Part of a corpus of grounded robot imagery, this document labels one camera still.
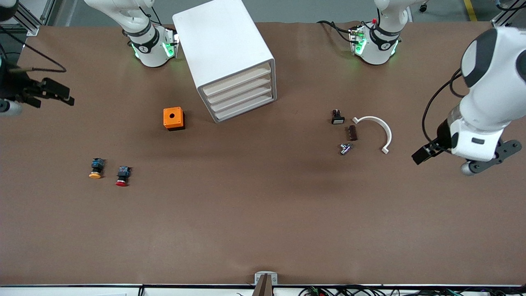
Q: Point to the silver key switch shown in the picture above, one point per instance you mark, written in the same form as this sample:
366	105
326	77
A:
345	149

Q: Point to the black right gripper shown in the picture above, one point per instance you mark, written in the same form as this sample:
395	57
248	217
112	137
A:
12	88

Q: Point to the orange button enclosure box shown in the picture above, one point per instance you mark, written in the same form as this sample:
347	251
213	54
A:
172	117

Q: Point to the black button white cap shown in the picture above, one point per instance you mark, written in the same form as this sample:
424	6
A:
337	118

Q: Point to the white table edge rail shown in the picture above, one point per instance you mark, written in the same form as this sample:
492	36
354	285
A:
82	290

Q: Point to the brown post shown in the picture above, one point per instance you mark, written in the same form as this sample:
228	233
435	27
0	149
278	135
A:
264	287

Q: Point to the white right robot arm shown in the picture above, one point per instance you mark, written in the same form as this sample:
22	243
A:
144	41

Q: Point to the aluminium frame profile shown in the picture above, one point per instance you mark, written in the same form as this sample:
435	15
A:
31	18
507	16

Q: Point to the yellow mushroom push button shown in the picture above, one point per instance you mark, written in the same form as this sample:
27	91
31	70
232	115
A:
97	167

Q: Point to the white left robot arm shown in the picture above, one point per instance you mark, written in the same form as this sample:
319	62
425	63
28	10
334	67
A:
493	102

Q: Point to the white curved plastic arc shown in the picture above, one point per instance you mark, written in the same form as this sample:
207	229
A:
380	122

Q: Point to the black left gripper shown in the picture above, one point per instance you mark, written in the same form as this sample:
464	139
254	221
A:
442	133

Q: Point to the white drawer cabinet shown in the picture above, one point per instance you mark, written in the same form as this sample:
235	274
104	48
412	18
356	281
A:
218	37

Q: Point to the red mushroom push button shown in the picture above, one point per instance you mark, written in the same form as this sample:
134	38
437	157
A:
123	176

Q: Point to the silver metal bracket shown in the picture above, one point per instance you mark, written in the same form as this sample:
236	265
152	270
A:
259	277

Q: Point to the brown contact block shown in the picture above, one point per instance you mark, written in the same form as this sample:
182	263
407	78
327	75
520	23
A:
353	133

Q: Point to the white plastic drawer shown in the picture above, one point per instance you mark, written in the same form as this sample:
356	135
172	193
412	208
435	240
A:
238	81
240	90
245	108
242	99

